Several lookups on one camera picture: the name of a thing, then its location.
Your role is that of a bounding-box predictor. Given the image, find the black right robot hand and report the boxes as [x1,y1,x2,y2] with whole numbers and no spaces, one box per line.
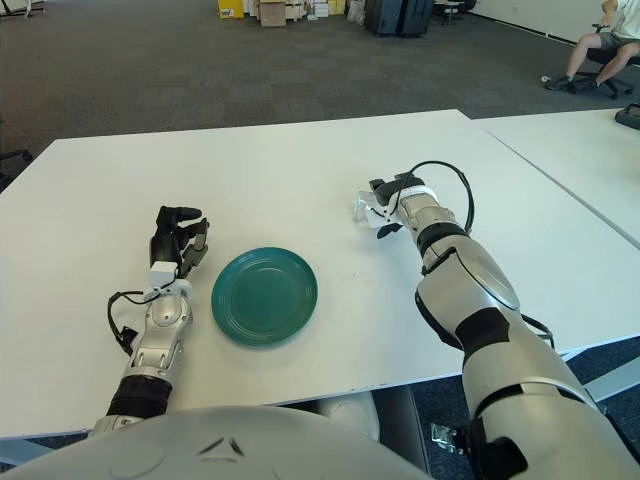
[368,172,419,239]

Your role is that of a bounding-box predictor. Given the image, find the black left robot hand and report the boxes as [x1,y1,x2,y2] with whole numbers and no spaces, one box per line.
[148,204,210,279]

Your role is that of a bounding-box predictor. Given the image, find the clear plastic water bottle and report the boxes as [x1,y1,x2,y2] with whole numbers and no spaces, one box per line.
[351,188,386,232]

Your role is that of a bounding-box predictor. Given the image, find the green round plate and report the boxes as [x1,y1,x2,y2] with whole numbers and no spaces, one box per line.
[211,246,319,348]

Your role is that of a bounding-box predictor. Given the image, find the black empty office chair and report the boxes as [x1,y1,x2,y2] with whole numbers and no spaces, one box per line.
[0,147,34,181]

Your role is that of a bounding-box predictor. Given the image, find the black suitcase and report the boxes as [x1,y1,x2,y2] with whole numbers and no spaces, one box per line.
[397,0,434,39]

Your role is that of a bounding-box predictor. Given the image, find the black cabinet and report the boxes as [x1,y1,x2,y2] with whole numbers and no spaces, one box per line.
[363,0,404,35]

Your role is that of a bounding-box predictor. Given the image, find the stack of white boxes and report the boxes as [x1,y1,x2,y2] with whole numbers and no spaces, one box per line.
[287,0,349,22]

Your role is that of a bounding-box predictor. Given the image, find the brown cardboard box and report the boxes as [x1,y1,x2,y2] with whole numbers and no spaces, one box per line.
[257,0,289,27]

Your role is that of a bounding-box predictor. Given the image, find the grey robot torso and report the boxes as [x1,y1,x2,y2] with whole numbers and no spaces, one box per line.
[0,404,391,480]

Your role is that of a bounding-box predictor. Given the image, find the seated person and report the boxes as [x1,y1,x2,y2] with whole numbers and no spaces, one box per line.
[544,0,640,91]

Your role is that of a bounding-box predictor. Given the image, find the yellow cardboard box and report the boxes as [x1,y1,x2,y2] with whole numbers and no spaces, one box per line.
[215,0,246,20]

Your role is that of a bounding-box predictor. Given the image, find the black device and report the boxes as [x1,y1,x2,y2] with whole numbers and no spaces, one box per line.
[613,102,640,126]

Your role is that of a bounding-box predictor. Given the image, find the black occupied office chair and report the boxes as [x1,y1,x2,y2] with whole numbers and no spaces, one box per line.
[574,22,634,99]

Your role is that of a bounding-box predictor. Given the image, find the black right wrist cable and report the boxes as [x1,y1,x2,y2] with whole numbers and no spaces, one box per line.
[399,160,476,236]

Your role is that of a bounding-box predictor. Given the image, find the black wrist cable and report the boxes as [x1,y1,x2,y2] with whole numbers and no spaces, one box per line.
[107,291,156,356]
[399,160,476,236]

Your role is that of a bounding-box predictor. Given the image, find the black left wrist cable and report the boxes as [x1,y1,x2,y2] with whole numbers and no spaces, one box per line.
[107,291,156,356]

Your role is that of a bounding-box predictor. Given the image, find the distant desk frame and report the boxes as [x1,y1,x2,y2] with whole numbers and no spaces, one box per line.
[0,0,49,21]

